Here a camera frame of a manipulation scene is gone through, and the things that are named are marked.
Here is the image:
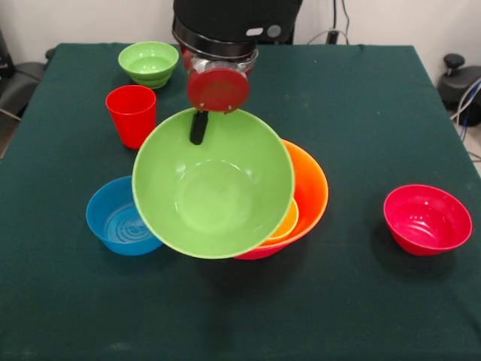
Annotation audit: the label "red cup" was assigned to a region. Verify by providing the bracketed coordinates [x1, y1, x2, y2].
[105, 84, 157, 150]

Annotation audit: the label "white cable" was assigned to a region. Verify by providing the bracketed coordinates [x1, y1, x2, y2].
[306, 28, 350, 45]

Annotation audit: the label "black equipment base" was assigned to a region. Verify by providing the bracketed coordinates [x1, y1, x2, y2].
[437, 53, 481, 112]

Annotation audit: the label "large orange bowl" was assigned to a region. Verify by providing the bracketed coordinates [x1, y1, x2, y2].
[234, 138, 330, 251]

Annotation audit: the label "black cabinet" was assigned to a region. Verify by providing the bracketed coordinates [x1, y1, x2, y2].
[257, 35, 298, 45]

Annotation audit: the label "small green bowl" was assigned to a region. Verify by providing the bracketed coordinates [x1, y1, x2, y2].
[117, 41, 180, 90]

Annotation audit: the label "dark green tablecloth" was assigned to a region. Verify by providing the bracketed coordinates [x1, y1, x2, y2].
[0, 43, 481, 361]

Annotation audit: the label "red bowl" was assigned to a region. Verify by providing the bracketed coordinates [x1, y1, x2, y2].
[383, 184, 473, 257]

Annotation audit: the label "yellow cup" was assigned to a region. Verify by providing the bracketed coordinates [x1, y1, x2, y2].
[267, 197, 301, 241]

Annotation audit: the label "blue and white cables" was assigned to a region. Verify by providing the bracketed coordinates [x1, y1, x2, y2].
[449, 77, 481, 129]

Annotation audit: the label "large green bowl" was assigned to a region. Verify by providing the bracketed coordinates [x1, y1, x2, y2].
[132, 108, 295, 260]

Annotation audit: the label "black chair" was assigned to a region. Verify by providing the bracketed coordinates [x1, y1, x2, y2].
[0, 26, 56, 121]

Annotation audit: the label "blue bowl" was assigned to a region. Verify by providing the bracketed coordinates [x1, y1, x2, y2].
[86, 175, 165, 257]

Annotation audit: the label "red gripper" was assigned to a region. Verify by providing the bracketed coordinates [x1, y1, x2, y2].
[180, 44, 251, 146]

